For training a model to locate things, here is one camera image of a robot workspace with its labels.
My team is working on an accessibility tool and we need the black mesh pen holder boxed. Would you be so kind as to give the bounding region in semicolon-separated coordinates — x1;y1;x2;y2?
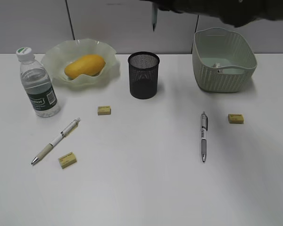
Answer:
128;51;160;99

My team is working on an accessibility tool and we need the clear water bottle green label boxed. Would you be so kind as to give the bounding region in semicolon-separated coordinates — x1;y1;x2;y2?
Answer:
16;47;60;118

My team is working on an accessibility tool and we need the waste paper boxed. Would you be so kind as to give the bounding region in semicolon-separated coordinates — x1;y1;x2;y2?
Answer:
212;63;221;68

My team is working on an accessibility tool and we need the grey grip white pen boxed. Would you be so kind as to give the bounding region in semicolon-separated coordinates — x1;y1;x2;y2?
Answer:
200;111;208;163

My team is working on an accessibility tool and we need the yellow eraser front left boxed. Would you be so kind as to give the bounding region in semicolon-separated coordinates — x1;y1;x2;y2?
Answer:
58;152;77;169

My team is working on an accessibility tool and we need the yellow eraser centre left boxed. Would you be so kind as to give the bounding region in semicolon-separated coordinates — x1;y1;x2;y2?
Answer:
97;106;111;115

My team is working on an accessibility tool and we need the pale green wavy glass plate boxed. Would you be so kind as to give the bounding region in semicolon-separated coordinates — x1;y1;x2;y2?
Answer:
41;39;120;90

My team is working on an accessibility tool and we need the beige grip white pen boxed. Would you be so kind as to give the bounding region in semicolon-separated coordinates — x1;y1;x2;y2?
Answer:
31;118;81;165

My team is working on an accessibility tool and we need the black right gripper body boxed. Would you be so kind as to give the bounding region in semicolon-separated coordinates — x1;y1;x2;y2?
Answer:
145;0;200;14

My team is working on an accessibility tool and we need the pale green woven basket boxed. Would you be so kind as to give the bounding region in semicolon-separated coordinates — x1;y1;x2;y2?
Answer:
192;27;257;93

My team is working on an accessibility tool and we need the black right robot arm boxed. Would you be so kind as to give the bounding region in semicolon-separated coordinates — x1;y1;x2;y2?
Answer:
151;0;283;28

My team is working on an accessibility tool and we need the yellow eraser near basket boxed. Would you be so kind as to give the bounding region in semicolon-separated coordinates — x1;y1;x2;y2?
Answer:
228;114;244;124

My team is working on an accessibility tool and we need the blue grip white pen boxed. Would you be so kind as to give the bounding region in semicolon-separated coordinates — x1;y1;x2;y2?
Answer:
151;3;158;31

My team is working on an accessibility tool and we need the yellow mango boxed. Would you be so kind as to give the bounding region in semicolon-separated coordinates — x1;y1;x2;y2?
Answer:
64;54;106;79

